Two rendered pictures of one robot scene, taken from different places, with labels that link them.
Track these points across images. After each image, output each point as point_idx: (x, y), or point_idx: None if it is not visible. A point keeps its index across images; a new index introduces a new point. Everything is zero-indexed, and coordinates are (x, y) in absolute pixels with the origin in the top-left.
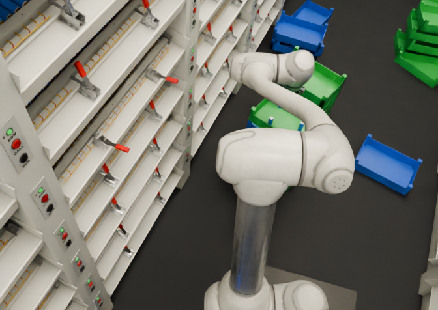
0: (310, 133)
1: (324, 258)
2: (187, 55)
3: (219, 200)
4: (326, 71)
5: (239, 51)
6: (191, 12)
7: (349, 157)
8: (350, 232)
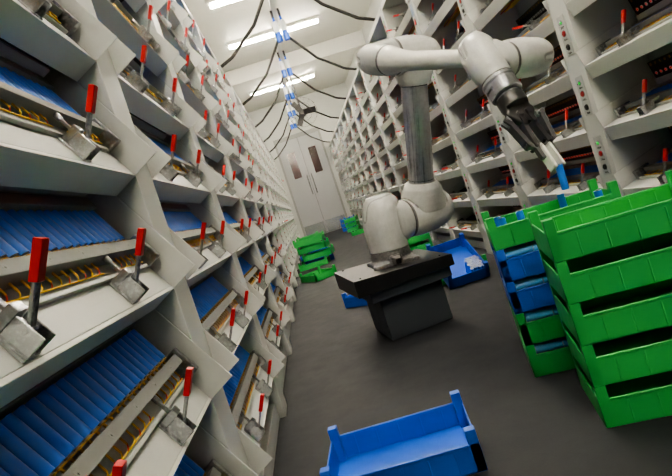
0: (389, 39)
1: (414, 358)
2: (556, 25)
3: None
4: (606, 228)
5: None
6: None
7: (361, 48)
8: (400, 384)
